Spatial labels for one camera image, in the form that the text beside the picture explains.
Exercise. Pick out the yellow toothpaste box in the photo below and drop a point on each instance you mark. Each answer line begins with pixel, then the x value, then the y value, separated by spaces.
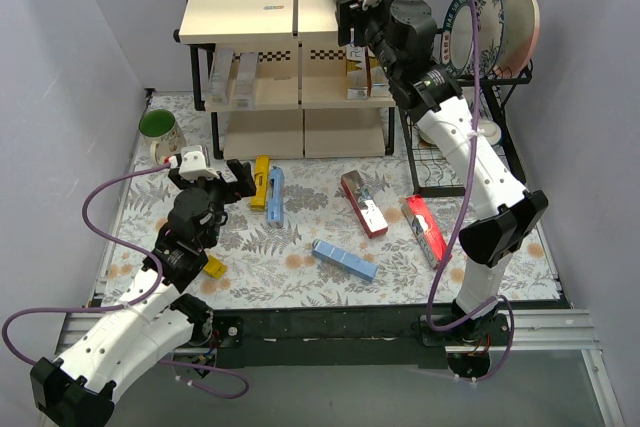
pixel 261 176

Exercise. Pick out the blue floral plate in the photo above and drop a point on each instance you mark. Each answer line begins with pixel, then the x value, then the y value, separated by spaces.
pixel 490 14

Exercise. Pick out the small yellow box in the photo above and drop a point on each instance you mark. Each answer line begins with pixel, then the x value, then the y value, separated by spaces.
pixel 214 267

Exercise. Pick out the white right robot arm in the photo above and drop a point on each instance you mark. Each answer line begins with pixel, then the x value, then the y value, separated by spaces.
pixel 498 231

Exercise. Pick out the silver RO toothpaste box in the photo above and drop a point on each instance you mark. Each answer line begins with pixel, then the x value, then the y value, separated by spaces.
pixel 378 82

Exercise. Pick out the brown red toothpaste box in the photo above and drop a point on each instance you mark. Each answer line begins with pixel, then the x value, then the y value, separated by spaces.
pixel 364 205

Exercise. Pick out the light blue toothpaste box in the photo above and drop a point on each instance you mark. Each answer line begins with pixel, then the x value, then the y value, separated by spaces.
pixel 275 207

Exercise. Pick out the green floral mug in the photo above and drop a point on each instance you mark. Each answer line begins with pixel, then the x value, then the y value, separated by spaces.
pixel 162 134

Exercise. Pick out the teal rimmed plate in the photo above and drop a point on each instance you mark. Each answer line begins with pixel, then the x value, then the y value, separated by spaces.
pixel 456 47

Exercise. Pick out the silver striped toothpaste box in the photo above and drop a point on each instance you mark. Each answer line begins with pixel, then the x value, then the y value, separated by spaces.
pixel 219 86

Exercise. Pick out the pink beige plate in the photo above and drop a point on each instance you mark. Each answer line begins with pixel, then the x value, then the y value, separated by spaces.
pixel 521 33

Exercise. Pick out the black wire dish rack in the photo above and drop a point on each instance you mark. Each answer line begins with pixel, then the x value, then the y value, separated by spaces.
pixel 433 100

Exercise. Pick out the beige three-tier shelf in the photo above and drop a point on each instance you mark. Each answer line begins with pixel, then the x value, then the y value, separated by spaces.
pixel 301 109

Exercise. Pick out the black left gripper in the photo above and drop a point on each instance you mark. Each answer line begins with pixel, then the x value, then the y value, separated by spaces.
pixel 215 181

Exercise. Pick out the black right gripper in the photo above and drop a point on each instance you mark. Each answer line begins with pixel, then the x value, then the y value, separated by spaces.
pixel 351 12

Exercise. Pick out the silver white toothpaste box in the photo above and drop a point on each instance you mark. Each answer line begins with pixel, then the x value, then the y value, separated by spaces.
pixel 245 85

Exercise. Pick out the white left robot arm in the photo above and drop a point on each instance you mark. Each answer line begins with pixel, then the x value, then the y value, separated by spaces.
pixel 156 314

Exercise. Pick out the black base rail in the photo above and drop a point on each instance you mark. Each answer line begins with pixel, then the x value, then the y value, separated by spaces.
pixel 388 335

